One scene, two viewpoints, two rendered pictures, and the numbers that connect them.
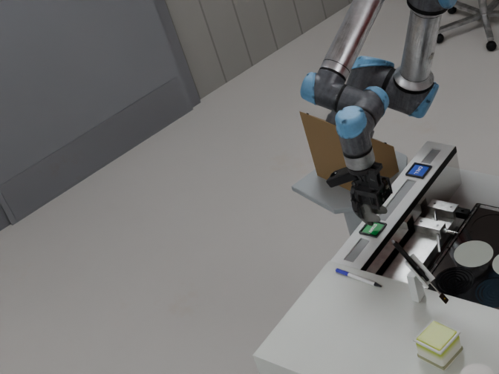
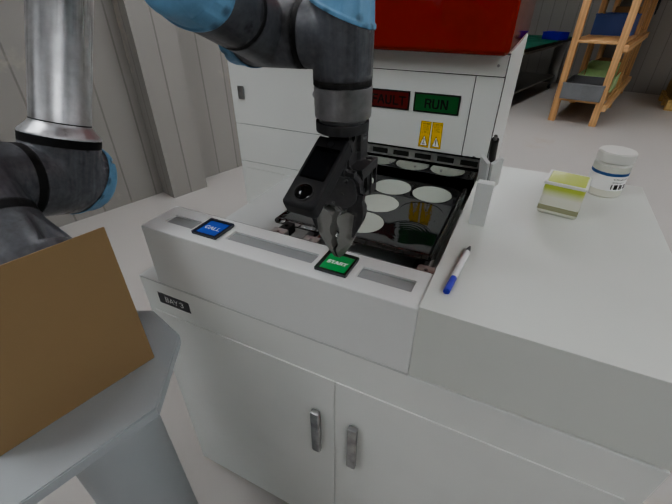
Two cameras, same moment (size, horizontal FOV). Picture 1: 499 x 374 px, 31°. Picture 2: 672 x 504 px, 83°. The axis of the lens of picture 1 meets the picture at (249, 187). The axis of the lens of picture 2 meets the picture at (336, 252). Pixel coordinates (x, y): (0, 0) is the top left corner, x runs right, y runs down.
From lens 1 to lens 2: 2.36 m
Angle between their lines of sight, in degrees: 86
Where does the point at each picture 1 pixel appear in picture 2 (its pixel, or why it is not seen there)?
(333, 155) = (57, 339)
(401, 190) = (247, 245)
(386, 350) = (579, 241)
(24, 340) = not seen: outside the picture
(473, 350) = (537, 194)
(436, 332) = (565, 178)
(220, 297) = not seen: outside the picture
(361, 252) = (392, 273)
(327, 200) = (117, 423)
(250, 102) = not seen: outside the picture
